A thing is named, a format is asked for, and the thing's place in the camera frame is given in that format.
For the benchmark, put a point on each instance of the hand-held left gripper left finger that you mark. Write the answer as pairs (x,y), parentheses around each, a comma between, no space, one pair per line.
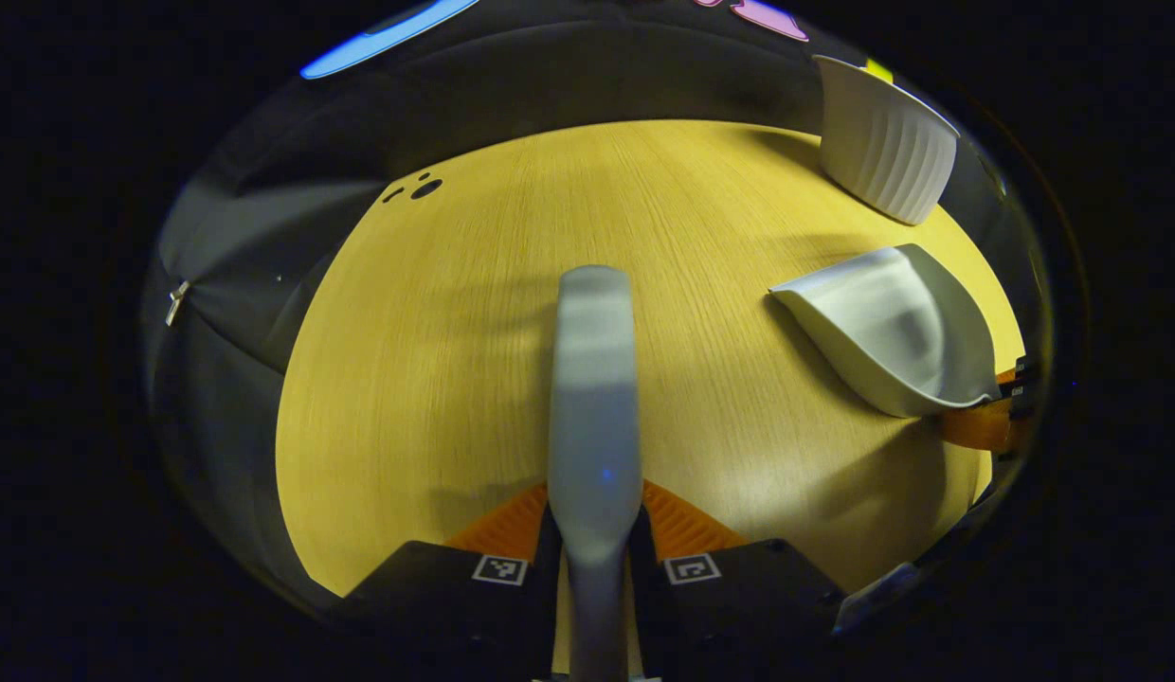
(436,597)

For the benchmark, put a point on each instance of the grey plastic dustpan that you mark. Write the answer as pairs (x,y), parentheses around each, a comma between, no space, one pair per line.
(891,332)

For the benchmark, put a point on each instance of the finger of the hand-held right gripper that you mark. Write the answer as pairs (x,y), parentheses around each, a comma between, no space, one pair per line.
(985,426)

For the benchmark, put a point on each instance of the grey ribbed garbage bin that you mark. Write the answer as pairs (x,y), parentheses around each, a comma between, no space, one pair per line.
(886,152)

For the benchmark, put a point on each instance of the small metal clip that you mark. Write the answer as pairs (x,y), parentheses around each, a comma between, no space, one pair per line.
(177,301)

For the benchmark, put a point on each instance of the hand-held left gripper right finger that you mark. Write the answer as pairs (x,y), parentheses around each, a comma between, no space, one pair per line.
(739,597)

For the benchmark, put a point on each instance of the black backdrop cloth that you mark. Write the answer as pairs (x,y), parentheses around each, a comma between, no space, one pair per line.
(265,218)

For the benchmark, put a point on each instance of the small grey broom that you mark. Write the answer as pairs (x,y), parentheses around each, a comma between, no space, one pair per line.
(594,398)

